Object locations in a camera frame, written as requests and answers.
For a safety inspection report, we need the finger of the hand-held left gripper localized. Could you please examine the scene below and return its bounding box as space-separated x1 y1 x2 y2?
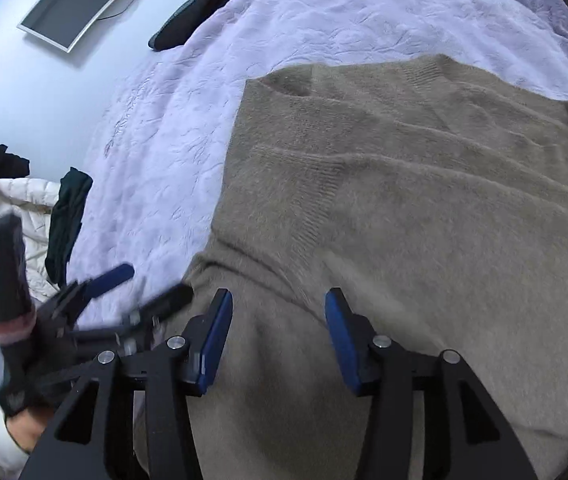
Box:
83 263 136 297
128 282 195 332

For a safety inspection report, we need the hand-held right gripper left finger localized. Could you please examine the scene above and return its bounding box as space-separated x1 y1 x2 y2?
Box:
18 287 235 480

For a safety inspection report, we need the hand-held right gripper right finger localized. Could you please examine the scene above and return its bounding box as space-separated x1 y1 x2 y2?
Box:
324 287 539 480

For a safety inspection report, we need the taupe knit sweater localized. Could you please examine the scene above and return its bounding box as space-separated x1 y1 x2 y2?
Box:
134 54 568 480

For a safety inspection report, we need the dark green garment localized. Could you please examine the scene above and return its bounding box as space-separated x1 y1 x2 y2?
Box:
45 167 94 281

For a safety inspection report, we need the black garment on blanket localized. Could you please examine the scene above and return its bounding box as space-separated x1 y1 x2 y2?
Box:
148 0 251 52

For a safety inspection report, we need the lavender embossed blanket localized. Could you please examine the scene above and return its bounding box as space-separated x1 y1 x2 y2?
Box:
66 0 568 411

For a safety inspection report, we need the curved wall monitor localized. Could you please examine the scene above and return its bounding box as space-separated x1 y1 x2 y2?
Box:
16 0 162 53

